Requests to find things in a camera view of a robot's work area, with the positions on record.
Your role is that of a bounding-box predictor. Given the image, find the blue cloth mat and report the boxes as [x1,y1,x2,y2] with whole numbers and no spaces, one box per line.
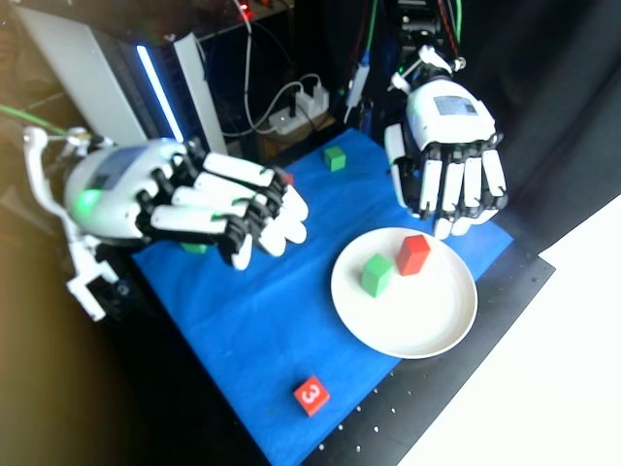
[131,128,514,466]

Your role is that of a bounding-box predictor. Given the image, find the red cube with number three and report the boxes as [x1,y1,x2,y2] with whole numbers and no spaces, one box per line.
[292,375,332,417]

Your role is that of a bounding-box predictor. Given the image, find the green hanging cable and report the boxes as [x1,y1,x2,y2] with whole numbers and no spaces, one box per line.
[359,0,380,67]

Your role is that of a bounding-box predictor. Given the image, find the white and black computer tower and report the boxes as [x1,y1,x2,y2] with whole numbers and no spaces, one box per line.
[12,4,229,156]

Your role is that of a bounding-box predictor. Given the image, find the brown cardboard box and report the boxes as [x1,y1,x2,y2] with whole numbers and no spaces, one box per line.
[256,115,337,164]

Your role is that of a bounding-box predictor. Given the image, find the black curtain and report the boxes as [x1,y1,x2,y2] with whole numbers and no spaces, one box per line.
[458,0,621,256]

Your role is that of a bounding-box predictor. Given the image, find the white power strip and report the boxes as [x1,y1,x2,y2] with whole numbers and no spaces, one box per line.
[294,80,332,117]

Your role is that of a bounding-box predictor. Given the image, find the white dongle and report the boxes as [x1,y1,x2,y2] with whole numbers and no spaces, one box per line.
[343,62,371,123]

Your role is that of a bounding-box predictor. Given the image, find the thin green cable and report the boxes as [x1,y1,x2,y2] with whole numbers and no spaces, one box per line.
[0,103,69,138]

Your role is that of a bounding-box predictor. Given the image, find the green cube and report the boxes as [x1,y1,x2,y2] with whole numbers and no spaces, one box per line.
[361,252,395,298]
[323,146,347,172]

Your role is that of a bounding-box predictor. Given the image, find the grey power cable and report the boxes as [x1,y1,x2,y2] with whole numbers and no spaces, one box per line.
[231,0,324,137]

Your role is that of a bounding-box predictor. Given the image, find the black perforated base board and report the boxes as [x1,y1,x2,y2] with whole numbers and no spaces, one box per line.
[111,240,557,466]

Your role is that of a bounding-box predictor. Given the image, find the white round plate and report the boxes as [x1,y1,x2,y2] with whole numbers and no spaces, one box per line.
[330,226,479,360]

